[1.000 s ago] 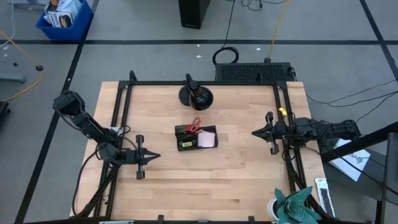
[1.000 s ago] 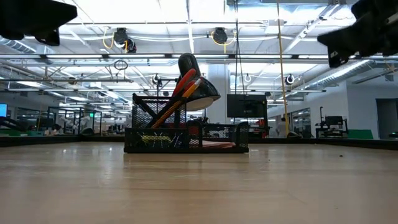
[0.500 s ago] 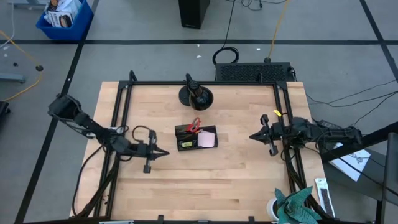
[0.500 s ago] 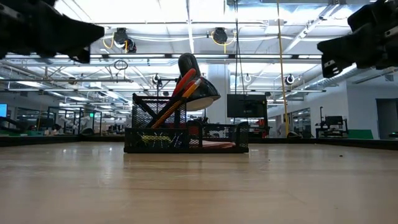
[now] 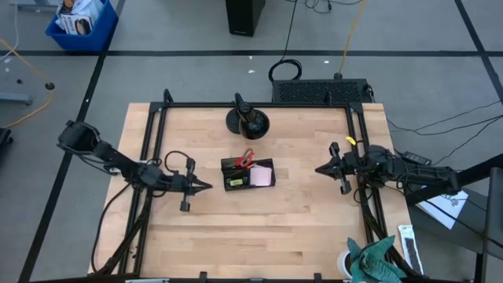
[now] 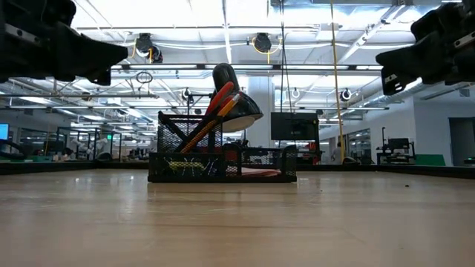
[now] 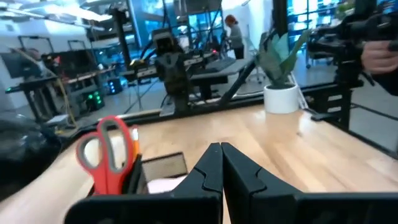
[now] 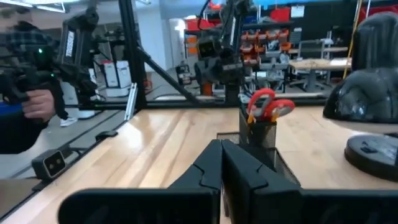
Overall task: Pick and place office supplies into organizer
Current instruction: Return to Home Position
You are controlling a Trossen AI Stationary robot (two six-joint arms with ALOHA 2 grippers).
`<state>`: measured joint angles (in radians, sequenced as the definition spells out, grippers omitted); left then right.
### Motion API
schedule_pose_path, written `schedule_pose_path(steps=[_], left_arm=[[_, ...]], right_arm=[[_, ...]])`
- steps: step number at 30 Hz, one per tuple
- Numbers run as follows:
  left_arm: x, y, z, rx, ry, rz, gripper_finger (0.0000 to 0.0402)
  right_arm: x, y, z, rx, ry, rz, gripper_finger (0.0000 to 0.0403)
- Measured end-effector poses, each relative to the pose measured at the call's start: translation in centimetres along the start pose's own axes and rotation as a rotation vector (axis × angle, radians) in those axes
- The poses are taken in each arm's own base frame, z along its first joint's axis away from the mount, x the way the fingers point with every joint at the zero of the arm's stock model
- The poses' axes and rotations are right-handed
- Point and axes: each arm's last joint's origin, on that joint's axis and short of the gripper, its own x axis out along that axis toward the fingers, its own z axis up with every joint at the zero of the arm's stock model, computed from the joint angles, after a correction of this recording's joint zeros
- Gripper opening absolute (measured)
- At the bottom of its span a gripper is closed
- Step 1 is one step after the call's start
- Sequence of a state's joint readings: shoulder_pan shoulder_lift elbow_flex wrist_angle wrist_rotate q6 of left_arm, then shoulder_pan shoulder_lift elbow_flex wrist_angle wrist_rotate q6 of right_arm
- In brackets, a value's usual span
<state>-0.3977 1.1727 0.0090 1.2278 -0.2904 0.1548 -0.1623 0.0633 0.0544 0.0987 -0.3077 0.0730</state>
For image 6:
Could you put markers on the yellow highlighter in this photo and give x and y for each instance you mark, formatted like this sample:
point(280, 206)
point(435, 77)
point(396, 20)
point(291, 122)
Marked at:
point(185, 165)

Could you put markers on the black gooseneck desk lamp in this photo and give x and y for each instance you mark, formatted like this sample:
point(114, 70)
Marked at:
point(248, 109)

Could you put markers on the orange pencil with eraser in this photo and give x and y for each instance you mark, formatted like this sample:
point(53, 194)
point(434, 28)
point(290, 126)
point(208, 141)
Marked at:
point(228, 105)
point(196, 139)

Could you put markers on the black monitor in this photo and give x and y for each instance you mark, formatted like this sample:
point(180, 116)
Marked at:
point(295, 126)

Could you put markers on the pink sticky note pad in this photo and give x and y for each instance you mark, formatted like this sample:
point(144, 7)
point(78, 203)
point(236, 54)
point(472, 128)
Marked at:
point(259, 172)

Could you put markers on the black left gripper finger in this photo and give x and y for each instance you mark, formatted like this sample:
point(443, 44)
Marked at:
point(89, 55)
point(103, 78)

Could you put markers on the black mesh desk organizer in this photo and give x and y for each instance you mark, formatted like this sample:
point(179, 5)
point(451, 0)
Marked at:
point(222, 179)

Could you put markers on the black workstation cart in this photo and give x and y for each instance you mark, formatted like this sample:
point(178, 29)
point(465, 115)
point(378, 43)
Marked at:
point(397, 146)

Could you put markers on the black pen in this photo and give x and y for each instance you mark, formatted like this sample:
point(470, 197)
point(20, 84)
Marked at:
point(191, 137)
point(170, 124)

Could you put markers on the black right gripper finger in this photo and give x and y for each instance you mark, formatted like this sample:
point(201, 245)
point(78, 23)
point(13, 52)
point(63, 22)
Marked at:
point(419, 59)
point(397, 83)

